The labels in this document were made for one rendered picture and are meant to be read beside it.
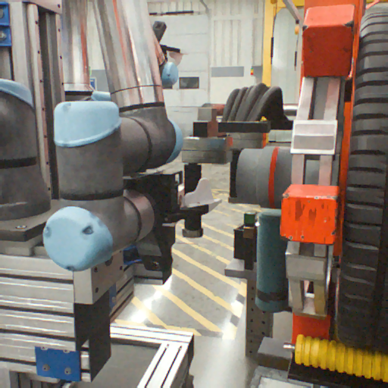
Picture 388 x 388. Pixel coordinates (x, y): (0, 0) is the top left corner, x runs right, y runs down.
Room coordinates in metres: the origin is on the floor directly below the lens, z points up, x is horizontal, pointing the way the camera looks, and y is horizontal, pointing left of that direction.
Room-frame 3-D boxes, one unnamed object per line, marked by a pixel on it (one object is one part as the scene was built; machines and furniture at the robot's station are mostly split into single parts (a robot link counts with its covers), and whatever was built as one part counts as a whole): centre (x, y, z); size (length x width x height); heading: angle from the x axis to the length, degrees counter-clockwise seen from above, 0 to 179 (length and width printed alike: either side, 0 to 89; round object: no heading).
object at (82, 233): (0.50, 0.12, 0.86); 0.11 x 0.08 x 0.09; 160
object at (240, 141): (1.14, -0.14, 0.93); 0.09 x 0.05 x 0.05; 70
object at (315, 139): (0.91, -0.28, 0.85); 0.54 x 0.07 x 0.54; 160
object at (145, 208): (0.58, 0.10, 0.85); 0.08 x 0.05 x 0.08; 70
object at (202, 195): (0.72, -0.02, 0.86); 0.09 x 0.03 x 0.06; 124
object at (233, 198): (1.15, -0.12, 0.83); 0.04 x 0.04 x 0.16
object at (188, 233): (0.83, 0.00, 0.83); 0.04 x 0.04 x 0.16
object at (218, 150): (0.82, -0.03, 0.93); 0.09 x 0.05 x 0.05; 70
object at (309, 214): (0.61, -0.17, 0.85); 0.09 x 0.08 x 0.07; 160
